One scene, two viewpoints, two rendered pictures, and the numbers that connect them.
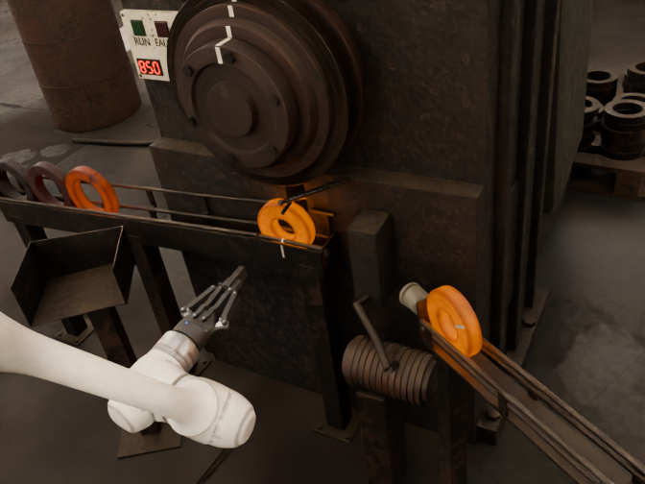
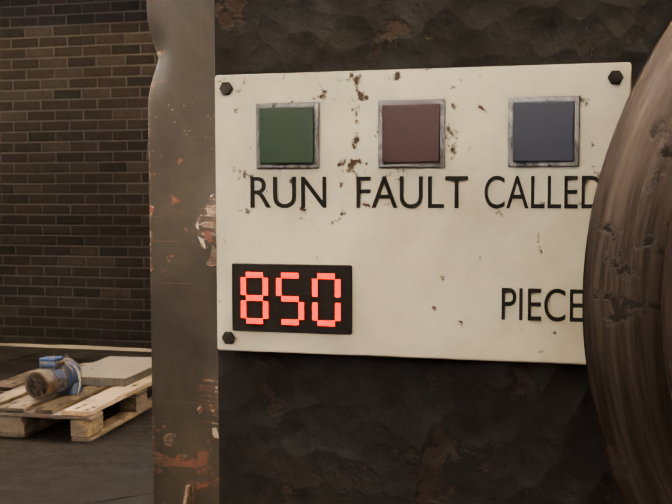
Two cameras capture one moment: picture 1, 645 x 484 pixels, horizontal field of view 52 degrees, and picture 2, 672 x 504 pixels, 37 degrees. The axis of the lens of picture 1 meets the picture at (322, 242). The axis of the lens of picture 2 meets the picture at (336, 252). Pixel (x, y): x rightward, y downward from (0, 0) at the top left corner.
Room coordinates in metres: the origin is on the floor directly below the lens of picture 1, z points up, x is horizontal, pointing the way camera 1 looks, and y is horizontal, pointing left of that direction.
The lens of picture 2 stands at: (1.10, 0.56, 1.17)
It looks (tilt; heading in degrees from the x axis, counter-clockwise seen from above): 4 degrees down; 341
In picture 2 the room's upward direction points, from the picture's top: straight up
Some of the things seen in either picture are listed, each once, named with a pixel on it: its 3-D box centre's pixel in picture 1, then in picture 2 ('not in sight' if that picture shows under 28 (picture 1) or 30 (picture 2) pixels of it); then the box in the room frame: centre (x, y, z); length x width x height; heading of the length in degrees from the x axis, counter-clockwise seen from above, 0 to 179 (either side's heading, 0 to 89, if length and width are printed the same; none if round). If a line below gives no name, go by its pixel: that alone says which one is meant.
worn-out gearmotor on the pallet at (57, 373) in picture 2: not in sight; (64, 374); (6.18, 0.24, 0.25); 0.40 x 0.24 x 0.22; 147
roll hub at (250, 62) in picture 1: (236, 107); not in sight; (1.33, 0.14, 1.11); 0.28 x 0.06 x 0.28; 57
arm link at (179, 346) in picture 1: (176, 352); not in sight; (1.02, 0.34, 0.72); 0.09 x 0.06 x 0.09; 57
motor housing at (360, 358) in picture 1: (395, 423); not in sight; (1.12, -0.12, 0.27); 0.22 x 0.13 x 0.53; 57
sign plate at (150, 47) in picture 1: (169, 47); (413, 214); (1.69, 0.31, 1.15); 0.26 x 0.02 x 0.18; 57
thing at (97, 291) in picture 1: (111, 350); not in sight; (1.46, 0.67, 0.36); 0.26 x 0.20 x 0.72; 92
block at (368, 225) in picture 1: (373, 258); not in sight; (1.30, -0.12, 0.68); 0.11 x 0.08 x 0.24; 147
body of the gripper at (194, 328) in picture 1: (196, 327); not in sight; (1.08, 0.30, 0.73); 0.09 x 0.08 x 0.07; 147
